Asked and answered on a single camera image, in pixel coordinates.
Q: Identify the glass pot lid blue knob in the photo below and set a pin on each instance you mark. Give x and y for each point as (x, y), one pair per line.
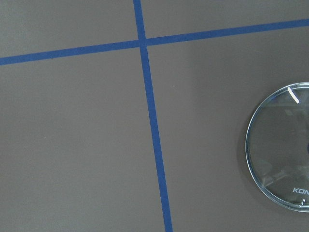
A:
(277, 147)

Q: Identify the blue tape line crosswise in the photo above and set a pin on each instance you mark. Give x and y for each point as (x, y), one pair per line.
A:
(153, 41)

